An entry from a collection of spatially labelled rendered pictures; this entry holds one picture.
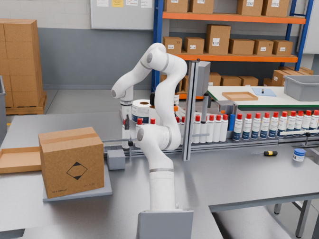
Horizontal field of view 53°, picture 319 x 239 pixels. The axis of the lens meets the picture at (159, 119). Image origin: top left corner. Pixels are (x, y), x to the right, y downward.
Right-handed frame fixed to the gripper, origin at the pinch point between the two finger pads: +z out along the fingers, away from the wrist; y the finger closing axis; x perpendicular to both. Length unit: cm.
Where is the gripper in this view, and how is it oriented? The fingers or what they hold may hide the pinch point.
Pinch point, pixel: (126, 125)
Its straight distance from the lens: 211.5
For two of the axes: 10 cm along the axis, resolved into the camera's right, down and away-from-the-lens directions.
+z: -0.5, 9.3, 3.7
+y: -2.5, -3.7, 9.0
